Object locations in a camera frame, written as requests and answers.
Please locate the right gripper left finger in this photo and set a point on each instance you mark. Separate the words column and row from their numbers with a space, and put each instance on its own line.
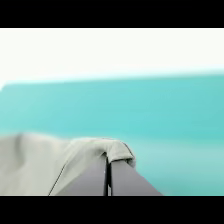
column 89, row 181

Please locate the grey shirt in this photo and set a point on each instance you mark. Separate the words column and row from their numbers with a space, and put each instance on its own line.
column 36, row 163

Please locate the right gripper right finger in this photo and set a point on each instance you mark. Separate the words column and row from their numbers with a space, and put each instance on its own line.
column 130, row 182

